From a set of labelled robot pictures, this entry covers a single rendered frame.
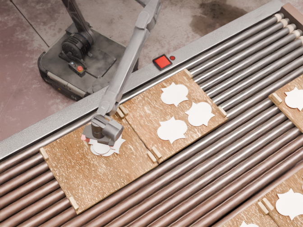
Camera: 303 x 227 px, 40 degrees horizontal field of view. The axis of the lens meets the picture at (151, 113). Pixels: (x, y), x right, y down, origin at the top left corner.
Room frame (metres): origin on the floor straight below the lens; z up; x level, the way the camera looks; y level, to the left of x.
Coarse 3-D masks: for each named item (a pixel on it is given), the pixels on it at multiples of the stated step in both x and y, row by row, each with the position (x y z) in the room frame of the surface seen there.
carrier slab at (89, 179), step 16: (80, 128) 0.88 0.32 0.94; (128, 128) 0.91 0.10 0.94; (64, 144) 0.80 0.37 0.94; (80, 144) 0.80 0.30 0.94; (128, 144) 0.83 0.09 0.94; (48, 160) 0.71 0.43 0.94; (64, 160) 0.72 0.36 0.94; (80, 160) 0.73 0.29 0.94; (96, 160) 0.74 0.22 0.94; (112, 160) 0.74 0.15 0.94; (128, 160) 0.75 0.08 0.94; (144, 160) 0.76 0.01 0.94; (64, 176) 0.64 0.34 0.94; (80, 176) 0.65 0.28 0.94; (96, 176) 0.66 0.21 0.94; (112, 176) 0.67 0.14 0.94; (128, 176) 0.68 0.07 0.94; (64, 192) 0.57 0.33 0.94; (80, 192) 0.58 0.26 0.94; (96, 192) 0.59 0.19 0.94; (112, 192) 0.60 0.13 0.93; (80, 208) 0.51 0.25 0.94
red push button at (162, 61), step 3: (162, 57) 1.36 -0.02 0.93; (156, 60) 1.34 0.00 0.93; (159, 60) 1.34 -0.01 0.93; (162, 60) 1.34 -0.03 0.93; (165, 60) 1.34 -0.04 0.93; (159, 63) 1.32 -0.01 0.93; (162, 63) 1.32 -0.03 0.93; (165, 63) 1.32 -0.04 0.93; (168, 63) 1.33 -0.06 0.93; (162, 66) 1.30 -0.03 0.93
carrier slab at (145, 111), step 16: (176, 80) 1.22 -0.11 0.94; (192, 80) 1.23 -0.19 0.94; (144, 96) 1.10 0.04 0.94; (160, 96) 1.11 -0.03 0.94; (192, 96) 1.13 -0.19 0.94; (208, 96) 1.14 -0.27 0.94; (128, 112) 1.00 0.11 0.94; (144, 112) 1.01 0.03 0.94; (160, 112) 1.02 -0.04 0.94; (176, 112) 1.03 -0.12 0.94; (144, 128) 0.92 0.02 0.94; (192, 128) 0.95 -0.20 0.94; (208, 128) 0.96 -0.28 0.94; (160, 144) 0.85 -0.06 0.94; (176, 144) 0.86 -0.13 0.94; (160, 160) 0.77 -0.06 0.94
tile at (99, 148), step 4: (92, 140) 0.82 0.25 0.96; (96, 140) 0.82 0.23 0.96; (92, 144) 0.80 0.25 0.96; (96, 144) 0.80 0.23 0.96; (100, 144) 0.80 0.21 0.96; (96, 148) 0.78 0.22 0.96; (100, 148) 0.78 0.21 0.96; (104, 148) 0.79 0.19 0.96; (108, 148) 0.79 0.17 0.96; (112, 148) 0.79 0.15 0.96; (96, 152) 0.76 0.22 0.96; (100, 152) 0.76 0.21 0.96; (104, 152) 0.77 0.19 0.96
